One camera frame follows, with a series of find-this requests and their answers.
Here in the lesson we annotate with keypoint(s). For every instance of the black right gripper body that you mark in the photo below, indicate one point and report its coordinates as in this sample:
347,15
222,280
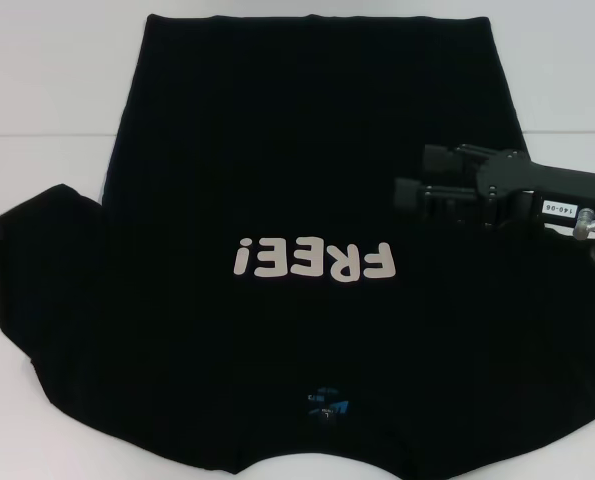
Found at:
514,177

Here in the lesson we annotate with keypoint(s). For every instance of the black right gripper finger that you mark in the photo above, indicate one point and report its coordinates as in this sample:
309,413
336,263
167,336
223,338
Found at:
422,197
444,160

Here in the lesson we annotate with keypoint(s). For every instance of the black shirt with FREE print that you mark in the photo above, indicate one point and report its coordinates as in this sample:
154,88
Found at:
297,150

